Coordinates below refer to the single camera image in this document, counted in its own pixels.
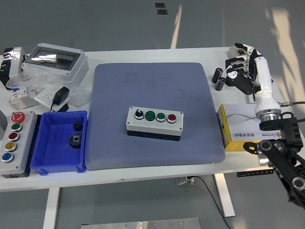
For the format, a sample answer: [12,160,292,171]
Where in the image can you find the white and yellow cardboard box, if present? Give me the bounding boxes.
[216,104,289,152]

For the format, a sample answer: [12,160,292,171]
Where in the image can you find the clear plastic bag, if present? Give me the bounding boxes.
[6,64,92,107]

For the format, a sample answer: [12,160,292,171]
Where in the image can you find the blue plastic bin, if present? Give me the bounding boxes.
[30,110,88,176]

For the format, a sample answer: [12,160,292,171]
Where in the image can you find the black power adapter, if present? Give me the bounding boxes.
[49,86,71,112]

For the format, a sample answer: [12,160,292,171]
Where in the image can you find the grey four-button control box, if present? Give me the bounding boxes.
[125,106,184,142]

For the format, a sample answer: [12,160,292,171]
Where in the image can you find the grey two-button switch box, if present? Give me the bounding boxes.
[228,46,248,60]

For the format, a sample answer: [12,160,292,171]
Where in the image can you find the grey enclosure with clear lid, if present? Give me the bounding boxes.
[21,42,89,83]

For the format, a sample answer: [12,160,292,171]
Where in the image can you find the white wall socket plate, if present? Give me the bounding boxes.
[34,88,70,112]

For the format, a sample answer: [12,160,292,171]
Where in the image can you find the white circuit breaker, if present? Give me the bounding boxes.
[7,86,31,105]

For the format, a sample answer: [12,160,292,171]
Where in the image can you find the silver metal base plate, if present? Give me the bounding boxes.
[80,217,201,229]

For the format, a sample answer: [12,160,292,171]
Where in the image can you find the black cylindrical capacitor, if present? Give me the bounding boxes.
[214,76,226,91]
[212,67,224,84]

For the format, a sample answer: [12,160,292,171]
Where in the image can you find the grey object at edge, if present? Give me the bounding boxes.
[0,112,8,134]

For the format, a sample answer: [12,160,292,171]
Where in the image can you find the grey bracket under table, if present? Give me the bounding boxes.
[175,176,195,186]

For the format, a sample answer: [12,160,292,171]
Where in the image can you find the white and black device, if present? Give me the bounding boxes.
[0,47,27,90]

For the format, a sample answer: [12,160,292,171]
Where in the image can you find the large black bevel gear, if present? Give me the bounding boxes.
[68,133,83,150]

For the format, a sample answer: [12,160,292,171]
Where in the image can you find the black cable under table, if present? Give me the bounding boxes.
[190,176,232,229]

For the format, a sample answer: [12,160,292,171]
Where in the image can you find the white table leg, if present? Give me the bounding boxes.
[213,173,236,218]
[42,187,60,229]

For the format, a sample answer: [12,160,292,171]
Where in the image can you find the black table control panel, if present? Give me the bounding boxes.
[237,168,275,177]

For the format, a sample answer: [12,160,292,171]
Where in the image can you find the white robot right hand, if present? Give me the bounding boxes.
[225,42,282,115]

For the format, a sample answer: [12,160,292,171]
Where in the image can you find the blue-grey padded mat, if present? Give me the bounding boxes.
[85,62,226,171]

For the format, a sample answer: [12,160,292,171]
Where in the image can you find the grey five-button control box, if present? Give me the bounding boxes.
[0,111,38,178]

